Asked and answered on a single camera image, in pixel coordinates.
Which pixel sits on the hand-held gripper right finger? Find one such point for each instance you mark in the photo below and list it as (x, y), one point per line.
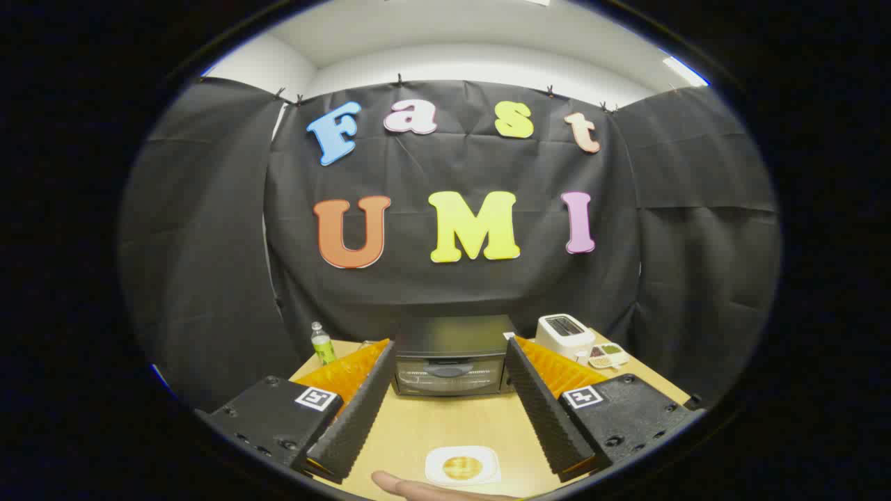
(546, 417)

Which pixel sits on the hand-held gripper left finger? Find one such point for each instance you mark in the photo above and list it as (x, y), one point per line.
(355, 424)

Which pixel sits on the round golden bread bun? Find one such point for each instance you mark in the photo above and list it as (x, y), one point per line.
(462, 467)

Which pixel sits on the black toaster oven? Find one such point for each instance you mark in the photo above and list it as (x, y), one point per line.
(449, 348)

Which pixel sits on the white pop-up toaster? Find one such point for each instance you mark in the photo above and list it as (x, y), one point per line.
(564, 335)

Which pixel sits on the green label drink bottle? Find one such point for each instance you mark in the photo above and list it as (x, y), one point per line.
(323, 346)

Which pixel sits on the white divided condiment dish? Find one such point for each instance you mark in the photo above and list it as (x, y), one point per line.
(609, 356)

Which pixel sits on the white square plate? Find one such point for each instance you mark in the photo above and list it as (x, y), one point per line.
(435, 473)

